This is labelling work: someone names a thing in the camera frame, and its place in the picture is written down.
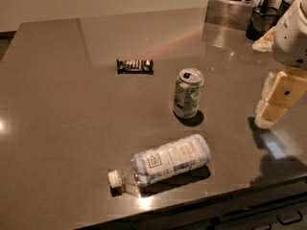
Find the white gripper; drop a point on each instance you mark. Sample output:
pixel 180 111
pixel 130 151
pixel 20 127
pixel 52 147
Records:
pixel 292 43

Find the rxbar chocolate bar wrapper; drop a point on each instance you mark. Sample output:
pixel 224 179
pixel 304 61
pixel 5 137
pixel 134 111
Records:
pixel 135 66

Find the blue label plastic bottle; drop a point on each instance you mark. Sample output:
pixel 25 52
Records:
pixel 151 166

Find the white napkin pile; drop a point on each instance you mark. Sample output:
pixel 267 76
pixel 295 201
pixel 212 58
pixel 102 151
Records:
pixel 264 43

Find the black mesh cup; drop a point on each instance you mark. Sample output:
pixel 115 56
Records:
pixel 261 20

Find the stainless steel dispenser base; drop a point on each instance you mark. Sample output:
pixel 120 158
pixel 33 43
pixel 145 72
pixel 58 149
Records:
pixel 228 13

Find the white green soda can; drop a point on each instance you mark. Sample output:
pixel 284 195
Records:
pixel 188 89

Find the black drawer handle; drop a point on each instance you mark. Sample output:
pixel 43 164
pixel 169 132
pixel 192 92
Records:
pixel 289 218

